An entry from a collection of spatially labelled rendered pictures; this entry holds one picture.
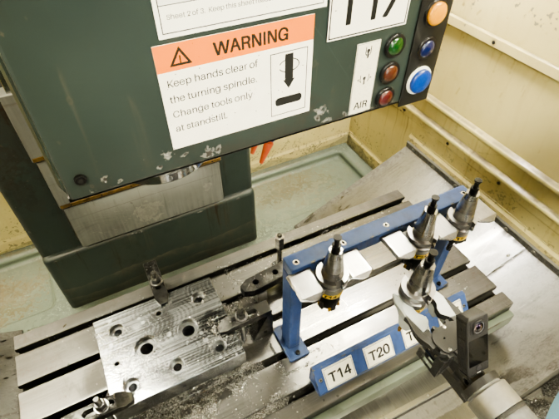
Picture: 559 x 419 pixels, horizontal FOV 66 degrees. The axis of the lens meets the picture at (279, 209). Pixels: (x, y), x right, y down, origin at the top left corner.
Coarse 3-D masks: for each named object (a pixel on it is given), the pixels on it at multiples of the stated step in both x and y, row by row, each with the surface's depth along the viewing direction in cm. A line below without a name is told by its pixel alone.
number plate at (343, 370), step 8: (344, 360) 98; (352, 360) 99; (328, 368) 97; (336, 368) 98; (344, 368) 98; (352, 368) 99; (328, 376) 97; (336, 376) 98; (344, 376) 98; (352, 376) 99; (328, 384) 97; (336, 384) 98
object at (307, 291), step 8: (304, 272) 83; (312, 272) 84; (288, 280) 82; (296, 280) 82; (304, 280) 82; (312, 280) 82; (296, 288) 81; (304, 288) 81; (312, 288) 81; (320, 288) 81; (304, 296) 80; (312, 296) 80; (320, 296) 80
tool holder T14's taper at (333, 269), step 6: (330, 246) 78; (330, 252) 77; (342, 252) 77; (330, 258) 77; (336, 258) 77; (342, 258) 78; (324, 264) 80; (330, 264) 78; (336, 264) 78; (342, 264) 79; (324, 270) 80; (330, 270) 79; (336, 270) 79; (342, 270) 80; (324, 276) 81; (330, 276) 80; (336, 276) 80; (342, 276) 81
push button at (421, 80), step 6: (420, 72) 51; (426, 72) 51; (414, 78) 51; (420, 78) 51; (426, 78) 52; (414, 84) 52; (420, 84) 52; (426, 84) 53; (414, 90) 52; (420, 90) 53
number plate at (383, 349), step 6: (378, 342) 101; (384, 342) 102; (390, 342) 102; (366, 348) 100; (372, 348) 101; (378, 348) 101; (384, 348) 102; (390, 348) 102; (366, 354) 100; (372, 354) 101; (378, 354) 101; (384, 354) 102; (390, 354) 102; (366, 360) 100; (372, 360) 101; (378, 360) 101; (372, 366) 101
